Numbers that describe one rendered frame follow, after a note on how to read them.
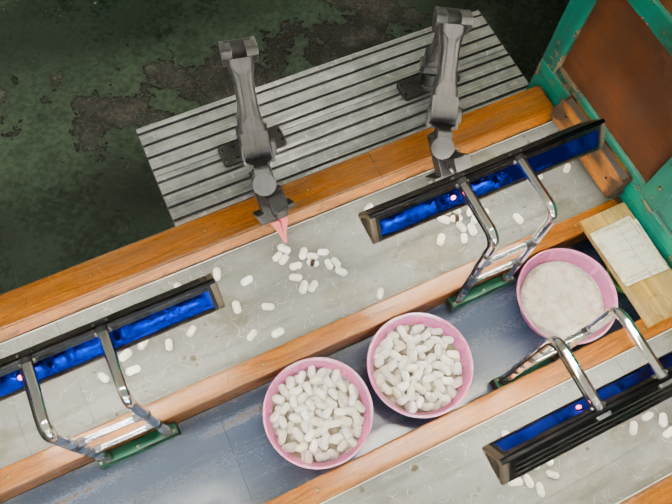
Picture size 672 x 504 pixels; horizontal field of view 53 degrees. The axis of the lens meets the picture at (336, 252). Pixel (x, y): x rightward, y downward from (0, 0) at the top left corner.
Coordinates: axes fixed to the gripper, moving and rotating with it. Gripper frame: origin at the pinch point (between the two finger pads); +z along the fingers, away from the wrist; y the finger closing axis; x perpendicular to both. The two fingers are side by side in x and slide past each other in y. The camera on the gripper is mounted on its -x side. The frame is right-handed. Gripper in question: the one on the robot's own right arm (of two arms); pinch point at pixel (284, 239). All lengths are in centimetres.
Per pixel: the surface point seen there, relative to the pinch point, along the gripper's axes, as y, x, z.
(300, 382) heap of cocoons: -10.8, -16.3, 31.0
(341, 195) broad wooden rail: 20.5, 9.6, -2.7
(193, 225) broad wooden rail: -19.9, 14.2, -8.9
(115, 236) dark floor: -47, 103, 5
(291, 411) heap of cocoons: -15.6, -18.5, 36.1
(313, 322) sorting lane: -1.5, -8.0, 21.2
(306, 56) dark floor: 57, 135, -33
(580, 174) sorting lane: 87, -2, 15
